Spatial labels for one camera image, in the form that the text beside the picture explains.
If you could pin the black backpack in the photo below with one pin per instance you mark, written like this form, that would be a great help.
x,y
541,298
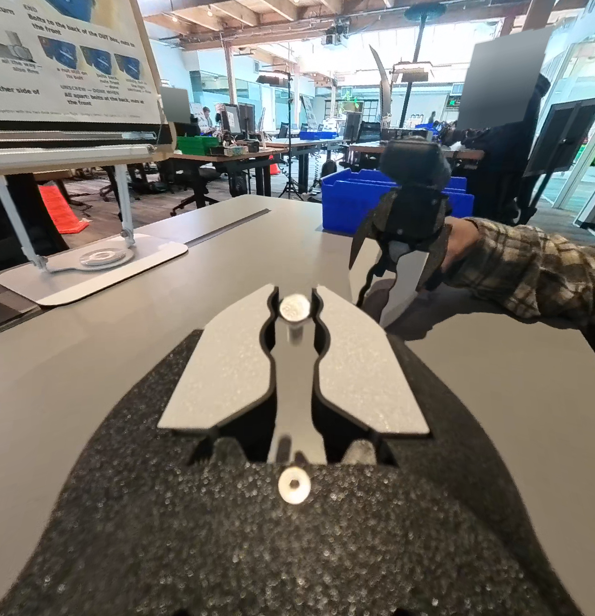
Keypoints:
x,y
329,168

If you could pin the black panel on stand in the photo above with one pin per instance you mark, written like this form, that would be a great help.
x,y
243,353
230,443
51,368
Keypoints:
x,y
562,139

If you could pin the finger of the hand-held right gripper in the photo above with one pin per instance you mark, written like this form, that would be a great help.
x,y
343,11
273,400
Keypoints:
x,y
362,284
408,279

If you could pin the black computer monitor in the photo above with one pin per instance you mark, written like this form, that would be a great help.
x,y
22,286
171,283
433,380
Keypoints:
x,y
247,120

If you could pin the light wood office desk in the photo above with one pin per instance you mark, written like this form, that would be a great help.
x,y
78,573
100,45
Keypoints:
x,y
287,143

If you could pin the blue plastic bin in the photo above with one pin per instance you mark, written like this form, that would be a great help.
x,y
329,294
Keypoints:
x,y
345,202

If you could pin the light stand tripod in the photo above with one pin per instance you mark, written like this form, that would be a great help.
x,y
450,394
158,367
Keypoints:
x,y
271,80

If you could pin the dark upright monitor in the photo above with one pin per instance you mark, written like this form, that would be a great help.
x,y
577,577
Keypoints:
x,y
353,126

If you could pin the patterned small box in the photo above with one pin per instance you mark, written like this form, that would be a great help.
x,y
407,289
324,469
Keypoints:
x,y
237,151

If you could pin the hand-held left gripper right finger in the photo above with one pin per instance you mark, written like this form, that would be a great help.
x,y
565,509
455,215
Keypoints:
x,y
369,380

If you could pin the row of blue bins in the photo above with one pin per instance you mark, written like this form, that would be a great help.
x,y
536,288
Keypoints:
x,y
321,134

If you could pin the slim silver hex bolt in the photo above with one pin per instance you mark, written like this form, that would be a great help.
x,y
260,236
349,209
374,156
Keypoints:
x,y
295,308

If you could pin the black mesh bin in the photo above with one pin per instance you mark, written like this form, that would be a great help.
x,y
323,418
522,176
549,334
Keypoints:
x,y
237,185

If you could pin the printed instruction sheet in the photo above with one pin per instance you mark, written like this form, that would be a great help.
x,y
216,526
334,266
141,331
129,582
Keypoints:
x,y
85,48

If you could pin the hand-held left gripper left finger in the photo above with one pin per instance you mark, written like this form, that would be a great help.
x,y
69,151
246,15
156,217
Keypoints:
x,y
220,370

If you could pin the wooden pillar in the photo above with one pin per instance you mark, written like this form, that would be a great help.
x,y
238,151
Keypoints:
x,y
538,14

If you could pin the monitor showing white page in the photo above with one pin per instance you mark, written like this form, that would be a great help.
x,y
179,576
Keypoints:
x,y
231,119

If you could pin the green plastic bin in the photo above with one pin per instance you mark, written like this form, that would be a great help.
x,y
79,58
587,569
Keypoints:
x,y
196,146

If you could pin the wooden display board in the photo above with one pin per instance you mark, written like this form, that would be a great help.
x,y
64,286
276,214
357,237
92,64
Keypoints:
x,y
61,161

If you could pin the black office chair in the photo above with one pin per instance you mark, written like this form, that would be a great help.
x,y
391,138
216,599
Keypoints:
x,y
196,178

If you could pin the person's right hand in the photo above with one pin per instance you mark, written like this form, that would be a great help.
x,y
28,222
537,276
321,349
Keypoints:
x,y
463,238

